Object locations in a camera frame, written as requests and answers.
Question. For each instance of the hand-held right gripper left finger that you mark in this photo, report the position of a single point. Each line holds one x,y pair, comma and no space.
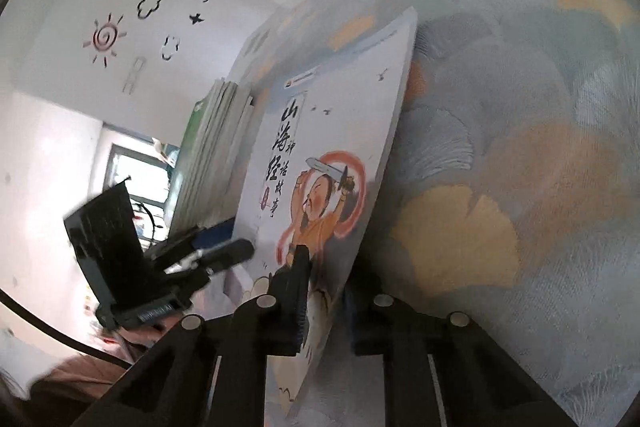
302,307

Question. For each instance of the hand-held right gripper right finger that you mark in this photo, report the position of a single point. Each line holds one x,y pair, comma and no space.
360,332

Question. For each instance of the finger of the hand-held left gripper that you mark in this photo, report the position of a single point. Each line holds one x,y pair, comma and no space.
210,234
230,253

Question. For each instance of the stack of thin books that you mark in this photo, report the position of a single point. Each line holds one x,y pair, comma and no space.
220,157

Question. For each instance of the white book with sword man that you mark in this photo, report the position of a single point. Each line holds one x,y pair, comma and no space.
320,117

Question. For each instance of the dark brown garment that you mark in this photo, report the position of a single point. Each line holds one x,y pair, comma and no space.
75,382

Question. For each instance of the leaf patterned tablecloth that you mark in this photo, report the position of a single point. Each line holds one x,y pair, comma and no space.
500,107

